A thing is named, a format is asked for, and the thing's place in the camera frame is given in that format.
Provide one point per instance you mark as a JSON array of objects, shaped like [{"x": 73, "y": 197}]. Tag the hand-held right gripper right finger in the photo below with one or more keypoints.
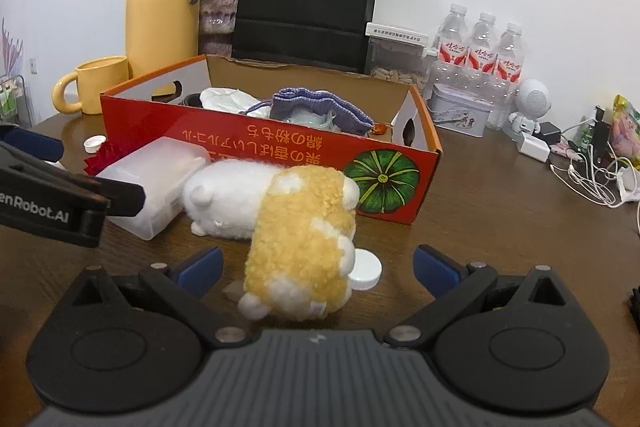
[{"x": 437, "y": 274}]

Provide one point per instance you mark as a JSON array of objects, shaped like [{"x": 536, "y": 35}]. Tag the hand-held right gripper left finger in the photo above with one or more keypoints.
[{"x": 202, "y": 272}]

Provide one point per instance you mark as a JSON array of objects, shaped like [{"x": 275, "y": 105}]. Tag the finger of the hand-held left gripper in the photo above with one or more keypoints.
[
  {"x": 35, "y": 144},
  {"x": 120, "y": 198}
]

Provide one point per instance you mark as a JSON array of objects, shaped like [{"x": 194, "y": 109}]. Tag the translucent plastic box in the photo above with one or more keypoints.
[{"x": 150, "y": 187}]

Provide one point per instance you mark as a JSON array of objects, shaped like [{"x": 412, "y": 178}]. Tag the white round cap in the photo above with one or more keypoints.
[{"x": 366, "y": 274}]

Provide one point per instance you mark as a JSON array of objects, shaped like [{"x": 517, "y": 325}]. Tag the white and tan plush toy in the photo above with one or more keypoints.
[{"x": 300, "y": 227}]

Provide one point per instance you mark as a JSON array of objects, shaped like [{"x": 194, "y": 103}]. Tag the red cardboard box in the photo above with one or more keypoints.
[{"x": 300, "y": 147}]

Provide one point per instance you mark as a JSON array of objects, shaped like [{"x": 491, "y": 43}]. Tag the small white bottle cap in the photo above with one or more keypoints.
[{"x": 95, "y": 143}]

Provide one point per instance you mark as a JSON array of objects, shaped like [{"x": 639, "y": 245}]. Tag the yellow mug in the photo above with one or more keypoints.
[{"x": 95, "y": 84}]

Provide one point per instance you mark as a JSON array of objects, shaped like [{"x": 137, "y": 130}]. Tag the white charger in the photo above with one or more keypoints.
[{"x": 532, "y": 147}]

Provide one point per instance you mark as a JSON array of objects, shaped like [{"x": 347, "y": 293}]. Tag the decorated tin box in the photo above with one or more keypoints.
[{"x": 460, "y": 111}]

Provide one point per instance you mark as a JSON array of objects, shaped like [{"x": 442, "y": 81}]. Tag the black charger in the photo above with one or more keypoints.
[{"x": 552, "y": 132}]

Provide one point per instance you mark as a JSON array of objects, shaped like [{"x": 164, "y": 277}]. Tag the yellow thermos jug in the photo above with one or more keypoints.
[{"x": 160, "y": 7}]

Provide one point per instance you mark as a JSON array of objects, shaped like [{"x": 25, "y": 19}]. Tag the white robot toy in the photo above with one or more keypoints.
[{"x": 530, "y": 107}]

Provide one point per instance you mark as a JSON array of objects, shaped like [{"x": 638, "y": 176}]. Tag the shrink-wrapped water bottle pack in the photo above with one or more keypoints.
[{"x": 470, "y": 79}]

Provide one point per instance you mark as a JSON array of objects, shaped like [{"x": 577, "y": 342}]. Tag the black gloves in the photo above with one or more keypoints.
[{"x": 635, "y": 298}]

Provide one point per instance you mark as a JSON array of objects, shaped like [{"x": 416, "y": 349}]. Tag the small green bottle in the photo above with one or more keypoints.
[{"x": 585, "y": 134}]

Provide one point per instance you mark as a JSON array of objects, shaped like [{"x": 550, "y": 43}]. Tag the pink textured vase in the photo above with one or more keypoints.
[{"x": 217, "y": 2}]

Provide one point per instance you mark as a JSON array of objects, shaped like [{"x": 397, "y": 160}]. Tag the clear seed container white lid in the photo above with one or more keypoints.
[{"x": 397, "y": 57}]

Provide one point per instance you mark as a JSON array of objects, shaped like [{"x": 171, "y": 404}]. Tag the water bottle red label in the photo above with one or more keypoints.
[
  {"x": 482, "y": 43},
  {"x": 510, "y": 54},
  {"x": 452, "y": 37}
]

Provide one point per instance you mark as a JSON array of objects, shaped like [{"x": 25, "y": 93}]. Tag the yellow and pink snack bag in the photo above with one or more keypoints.
[{"x": 627, "y": 127}]

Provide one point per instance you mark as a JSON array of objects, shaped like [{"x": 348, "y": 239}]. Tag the purple wall sticker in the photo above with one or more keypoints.
[{"x": 10, "y": 52}]

